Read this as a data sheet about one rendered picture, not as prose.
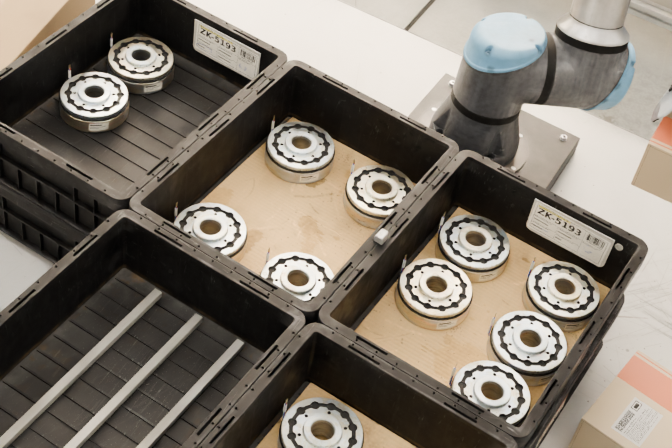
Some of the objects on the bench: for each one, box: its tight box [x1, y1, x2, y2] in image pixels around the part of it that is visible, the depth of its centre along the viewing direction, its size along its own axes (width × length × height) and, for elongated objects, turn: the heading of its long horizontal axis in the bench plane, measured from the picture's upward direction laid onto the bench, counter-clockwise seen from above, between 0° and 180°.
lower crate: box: [0, 182, 88, 264], centre depth 194 cm, size 40×30×12 cm
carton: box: [568, 350, 672, 448], centre depth 175 cm, size 16×12×8 cm
